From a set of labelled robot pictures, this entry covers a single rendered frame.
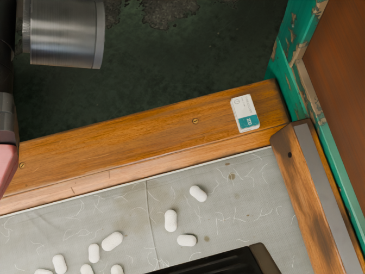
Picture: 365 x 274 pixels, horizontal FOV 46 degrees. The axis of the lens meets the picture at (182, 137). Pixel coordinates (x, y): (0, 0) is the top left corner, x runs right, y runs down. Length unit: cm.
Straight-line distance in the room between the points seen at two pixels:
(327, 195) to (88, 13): 44
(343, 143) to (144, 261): 37
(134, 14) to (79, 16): 146
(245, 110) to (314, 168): 17
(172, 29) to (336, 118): 120
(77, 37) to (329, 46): 36
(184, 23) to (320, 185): 122
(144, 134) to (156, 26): 105
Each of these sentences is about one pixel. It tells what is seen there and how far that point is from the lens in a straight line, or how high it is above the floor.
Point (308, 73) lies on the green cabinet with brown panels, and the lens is 71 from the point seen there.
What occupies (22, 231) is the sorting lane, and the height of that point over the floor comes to 74.
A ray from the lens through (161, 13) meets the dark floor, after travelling 181.
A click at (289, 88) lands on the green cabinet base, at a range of 76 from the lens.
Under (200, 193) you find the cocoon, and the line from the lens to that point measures 74.
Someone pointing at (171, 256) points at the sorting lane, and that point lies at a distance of 75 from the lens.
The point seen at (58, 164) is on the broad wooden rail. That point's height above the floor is 76.
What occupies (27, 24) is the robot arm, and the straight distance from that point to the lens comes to 37.
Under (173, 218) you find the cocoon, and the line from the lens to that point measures 74.
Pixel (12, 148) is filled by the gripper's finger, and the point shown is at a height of 121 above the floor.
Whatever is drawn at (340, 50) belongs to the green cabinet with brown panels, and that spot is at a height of 100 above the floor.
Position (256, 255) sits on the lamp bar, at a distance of 42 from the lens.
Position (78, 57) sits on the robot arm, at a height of 118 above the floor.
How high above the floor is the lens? 149
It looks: 72 degrees down
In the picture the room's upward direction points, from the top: 7 degrees counter-clockwise
